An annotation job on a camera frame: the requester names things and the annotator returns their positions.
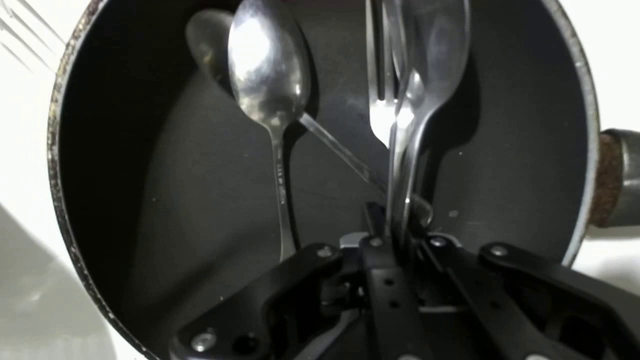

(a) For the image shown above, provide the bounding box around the black frying pan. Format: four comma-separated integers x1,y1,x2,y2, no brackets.
44,0,640,360

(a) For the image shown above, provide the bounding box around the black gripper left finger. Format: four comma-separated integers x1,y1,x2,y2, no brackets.
167,230,403,360

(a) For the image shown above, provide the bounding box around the silver spoon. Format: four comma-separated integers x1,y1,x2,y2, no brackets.
225,0,316,265
384,0,474,258
181,9,435,228

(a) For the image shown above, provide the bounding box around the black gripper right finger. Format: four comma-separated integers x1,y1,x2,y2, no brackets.
399,228,640,360

